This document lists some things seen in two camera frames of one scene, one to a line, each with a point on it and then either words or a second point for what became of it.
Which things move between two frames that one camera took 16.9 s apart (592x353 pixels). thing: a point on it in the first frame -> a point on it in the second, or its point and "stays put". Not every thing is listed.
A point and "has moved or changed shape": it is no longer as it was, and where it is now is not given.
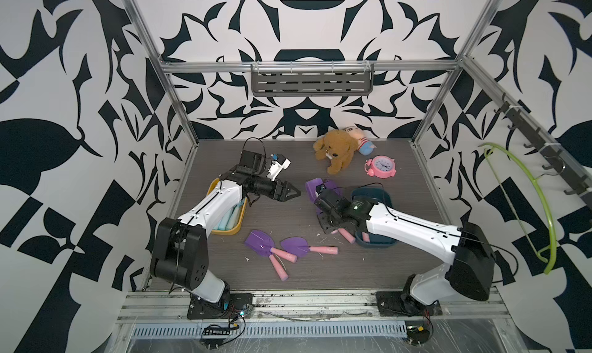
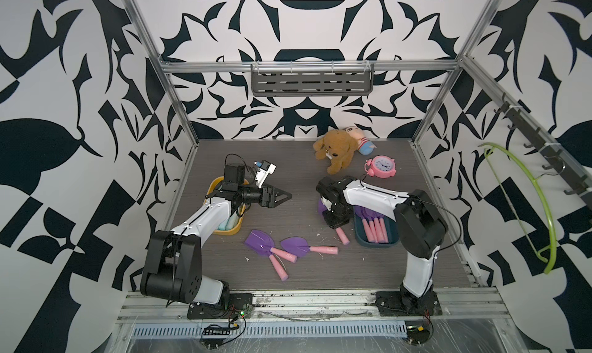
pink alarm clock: (381, 166) stays put
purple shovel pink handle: (263, 243) stays put
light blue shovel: (230, 217) stays put
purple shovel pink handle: (351, 239) has moved or changed shape
